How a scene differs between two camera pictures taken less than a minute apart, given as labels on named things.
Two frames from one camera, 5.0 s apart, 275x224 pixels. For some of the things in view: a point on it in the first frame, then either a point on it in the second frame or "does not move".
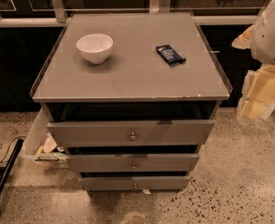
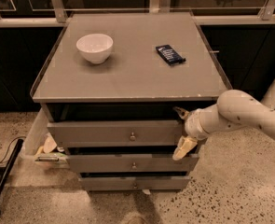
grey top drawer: (137, 133) does not move
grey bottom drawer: (114, 183) does not move
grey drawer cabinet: (131, 98) does not move
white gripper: (269, 37) to (193, 126)
